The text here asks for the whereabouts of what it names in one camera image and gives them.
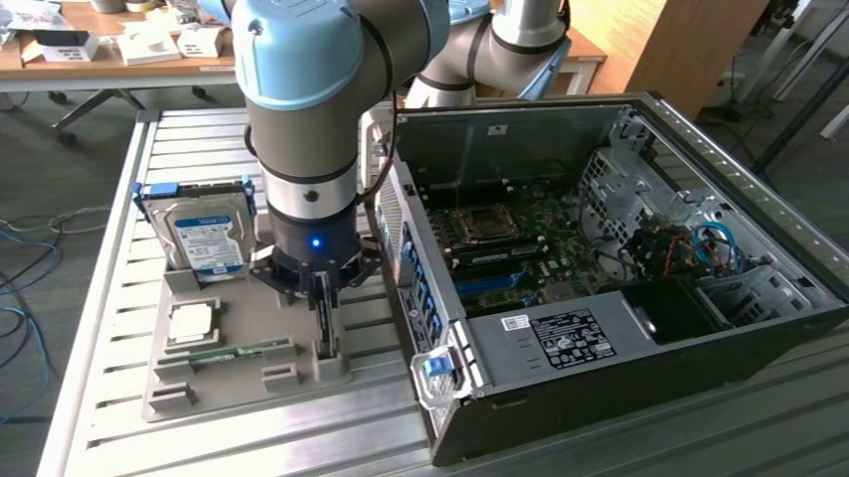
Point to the graphics card with metal bracket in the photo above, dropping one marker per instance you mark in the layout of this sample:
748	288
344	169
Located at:
326	328

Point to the green RAM stick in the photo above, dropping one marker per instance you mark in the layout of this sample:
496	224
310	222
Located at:
220	354

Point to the blue case latch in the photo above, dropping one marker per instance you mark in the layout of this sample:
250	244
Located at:
437	367

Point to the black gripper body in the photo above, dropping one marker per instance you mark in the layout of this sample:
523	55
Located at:
312	258

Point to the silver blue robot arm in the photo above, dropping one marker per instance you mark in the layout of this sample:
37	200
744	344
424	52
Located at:
305	49

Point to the silver CPU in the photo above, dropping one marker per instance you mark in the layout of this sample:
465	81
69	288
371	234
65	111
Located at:
192	323

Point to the hard disk in blue bracket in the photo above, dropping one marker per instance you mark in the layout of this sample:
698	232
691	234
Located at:
202	238

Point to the white carton with label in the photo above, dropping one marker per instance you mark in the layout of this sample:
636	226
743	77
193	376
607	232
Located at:
200	42

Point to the grey parts rack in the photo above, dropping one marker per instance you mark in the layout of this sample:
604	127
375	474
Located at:
266	328

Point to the wooden desk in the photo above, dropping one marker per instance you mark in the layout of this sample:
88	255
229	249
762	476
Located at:
100	69

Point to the green motherboard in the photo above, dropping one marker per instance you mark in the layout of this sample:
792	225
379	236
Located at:
571	258

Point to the grey power supply unit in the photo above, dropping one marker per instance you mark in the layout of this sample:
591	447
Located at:
504	348

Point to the black open PC case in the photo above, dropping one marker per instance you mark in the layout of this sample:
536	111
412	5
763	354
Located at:
597	412

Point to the white box with black lid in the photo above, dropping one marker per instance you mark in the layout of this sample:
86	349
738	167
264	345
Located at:
66	52

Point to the silver disk bay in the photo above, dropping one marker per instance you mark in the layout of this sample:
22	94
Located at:
763	298

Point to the CPU socket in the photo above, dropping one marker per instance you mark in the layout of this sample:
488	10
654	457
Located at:
488	223

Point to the black installed RAM stick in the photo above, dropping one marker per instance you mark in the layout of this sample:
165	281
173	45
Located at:
497	257

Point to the white open box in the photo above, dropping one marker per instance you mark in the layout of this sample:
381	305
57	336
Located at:
149	49

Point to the blue expansion slot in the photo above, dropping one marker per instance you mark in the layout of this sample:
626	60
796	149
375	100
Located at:
488	284

